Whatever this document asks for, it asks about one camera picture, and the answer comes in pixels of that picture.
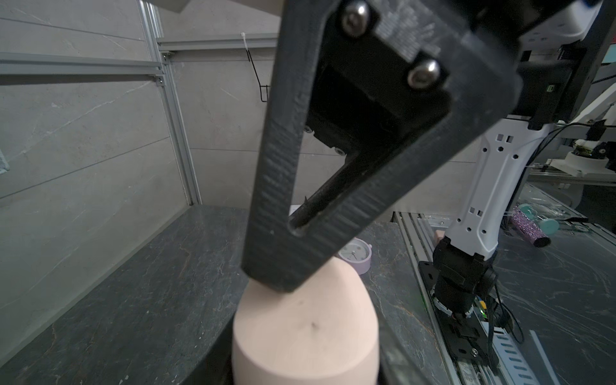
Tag peach earbud charging case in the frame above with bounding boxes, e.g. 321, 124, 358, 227
232, 258, 380, 384

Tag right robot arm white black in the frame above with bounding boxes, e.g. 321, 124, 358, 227
242, 1, 615, 314

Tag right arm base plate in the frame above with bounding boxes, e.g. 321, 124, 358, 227
418, 261, 500, 369

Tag black wire hook rack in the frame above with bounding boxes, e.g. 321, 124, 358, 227
245, 47, 270, 103

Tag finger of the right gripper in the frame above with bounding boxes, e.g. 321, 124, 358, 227
242, 1, 522, 292

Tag glitter purple roller outside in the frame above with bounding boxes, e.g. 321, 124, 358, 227
510, 207, 551, 248

